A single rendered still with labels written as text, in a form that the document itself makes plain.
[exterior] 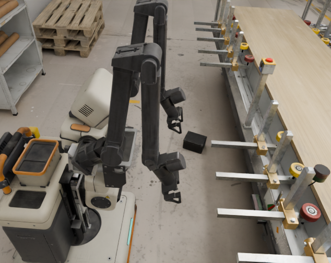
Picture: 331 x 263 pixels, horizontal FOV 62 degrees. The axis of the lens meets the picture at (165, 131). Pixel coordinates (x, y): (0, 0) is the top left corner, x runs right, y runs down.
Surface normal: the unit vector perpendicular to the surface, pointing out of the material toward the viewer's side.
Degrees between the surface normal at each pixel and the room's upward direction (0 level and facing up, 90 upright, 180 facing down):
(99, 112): 90
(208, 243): 0
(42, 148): 0
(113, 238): 0
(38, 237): 90
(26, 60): 90
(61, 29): 90
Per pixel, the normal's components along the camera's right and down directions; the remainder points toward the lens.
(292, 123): 0.06, -0.75
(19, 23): -0.03, 0.66
